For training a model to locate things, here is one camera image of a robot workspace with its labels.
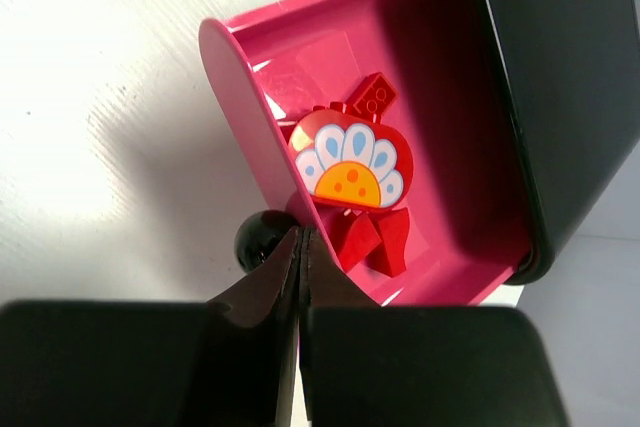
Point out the small red lego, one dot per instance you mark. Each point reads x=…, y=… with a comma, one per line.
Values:
x=373, y=97

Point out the black drawer housing box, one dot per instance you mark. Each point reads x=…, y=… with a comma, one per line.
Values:
x=522, y=111

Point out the red slope lego front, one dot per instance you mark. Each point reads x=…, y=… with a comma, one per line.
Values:
x=388, y=257

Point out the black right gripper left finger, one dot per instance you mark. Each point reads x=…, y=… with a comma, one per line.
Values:
x=225, y=362

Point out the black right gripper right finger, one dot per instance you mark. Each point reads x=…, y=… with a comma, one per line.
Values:
x=367, y=365

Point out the red slope lego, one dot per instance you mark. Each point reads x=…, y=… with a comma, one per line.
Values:
x=388, y=257
x=354, y=237

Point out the pink drawer with black knob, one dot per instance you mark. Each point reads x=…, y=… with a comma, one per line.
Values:
x=270, y=67

